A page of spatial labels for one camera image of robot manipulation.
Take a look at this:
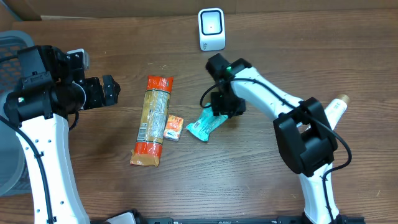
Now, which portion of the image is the teal snack packet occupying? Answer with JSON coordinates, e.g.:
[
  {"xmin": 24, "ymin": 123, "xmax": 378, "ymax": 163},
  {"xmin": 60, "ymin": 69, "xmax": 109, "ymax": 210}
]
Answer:
[{"xmin": 186, "ymin": 107, "xmax": 228, "ymax": 142}]

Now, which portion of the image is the small orange snack packet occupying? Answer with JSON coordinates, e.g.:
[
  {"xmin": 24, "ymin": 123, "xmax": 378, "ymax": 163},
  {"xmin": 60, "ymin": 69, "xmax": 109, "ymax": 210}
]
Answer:
[{"xmin": 164, "ymin": 115, "xmax": 184, "ymax": 141}]

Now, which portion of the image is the orange noodle package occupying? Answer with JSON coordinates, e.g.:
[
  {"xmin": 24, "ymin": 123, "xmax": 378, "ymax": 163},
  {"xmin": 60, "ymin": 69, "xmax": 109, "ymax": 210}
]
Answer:
[{"xmin": 130, "ymin": 75, "xmax": 174, "ymax": 166}]

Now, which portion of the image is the white tube gold cap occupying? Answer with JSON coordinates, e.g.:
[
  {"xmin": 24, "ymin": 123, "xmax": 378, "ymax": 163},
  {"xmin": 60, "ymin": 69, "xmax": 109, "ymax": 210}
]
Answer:
[{"xmin": 325, "ymin": 94, "xmax": 350, "ymax": 130}]

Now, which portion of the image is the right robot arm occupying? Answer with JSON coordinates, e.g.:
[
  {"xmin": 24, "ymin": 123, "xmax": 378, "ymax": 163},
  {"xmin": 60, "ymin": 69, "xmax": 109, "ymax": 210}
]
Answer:
[{"xmin": 205, "ymin": 54, "xmax": 352, "ymax": 223}]

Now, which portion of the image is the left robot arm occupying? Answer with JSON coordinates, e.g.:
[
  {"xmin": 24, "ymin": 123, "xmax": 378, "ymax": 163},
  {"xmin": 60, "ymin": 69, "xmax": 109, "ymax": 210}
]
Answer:
[{"xmin": 1, "ymin": 45, "xmax": 121, "ymax": 223}]

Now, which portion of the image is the white barcode scanner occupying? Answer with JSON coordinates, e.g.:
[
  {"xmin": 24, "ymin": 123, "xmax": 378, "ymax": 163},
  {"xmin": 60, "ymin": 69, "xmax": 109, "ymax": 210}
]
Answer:
[{"xmin": 198, "ymin": 7, "xmax": 226, "ymax": 51}]

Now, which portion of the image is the dark grey plastic basket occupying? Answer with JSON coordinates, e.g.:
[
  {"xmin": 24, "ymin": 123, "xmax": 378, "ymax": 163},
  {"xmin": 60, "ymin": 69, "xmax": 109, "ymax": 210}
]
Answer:
[{"xmin": 1, "ymin": 30, "xmax": 34, "ymax": 197}]

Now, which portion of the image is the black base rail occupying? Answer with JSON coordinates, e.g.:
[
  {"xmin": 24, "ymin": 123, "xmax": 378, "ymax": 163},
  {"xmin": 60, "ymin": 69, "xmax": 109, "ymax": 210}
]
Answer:
[{"xmin": 105, "ymin": 210, "xmax": 366, "ymax": 224}]

